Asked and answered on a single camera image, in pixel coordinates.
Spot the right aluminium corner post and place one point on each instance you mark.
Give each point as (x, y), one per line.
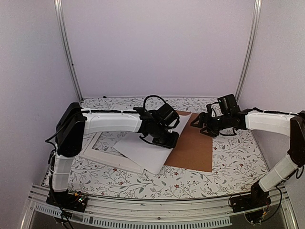
(250, 48)

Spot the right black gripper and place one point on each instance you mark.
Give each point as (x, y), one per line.
(207, 123)

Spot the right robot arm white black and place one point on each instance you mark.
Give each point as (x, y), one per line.
(291, 125)

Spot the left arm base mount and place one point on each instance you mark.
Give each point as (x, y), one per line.
(76, 201)

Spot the white picture frame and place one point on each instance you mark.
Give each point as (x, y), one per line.
(112, 159)

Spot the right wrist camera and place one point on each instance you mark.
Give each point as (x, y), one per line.
(209, 110)

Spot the floral patterned table mat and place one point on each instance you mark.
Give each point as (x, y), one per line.
(237, 162)

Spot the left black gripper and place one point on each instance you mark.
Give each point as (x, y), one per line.
(171, 144)

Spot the brown frame backing board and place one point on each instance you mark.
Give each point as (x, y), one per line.
(193, 151)

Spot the left aluminium corner post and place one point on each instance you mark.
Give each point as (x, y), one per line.
(66, 47)

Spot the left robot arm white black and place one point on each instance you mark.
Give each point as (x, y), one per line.
(77, 122)

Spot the landscape photo print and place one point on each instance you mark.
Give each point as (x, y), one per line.
(150, 157)

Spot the front aluminium rail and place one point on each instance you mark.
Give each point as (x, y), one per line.
(121, 213)

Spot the aluminium corner post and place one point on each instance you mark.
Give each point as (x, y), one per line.
(66, 47)
(250, 48)

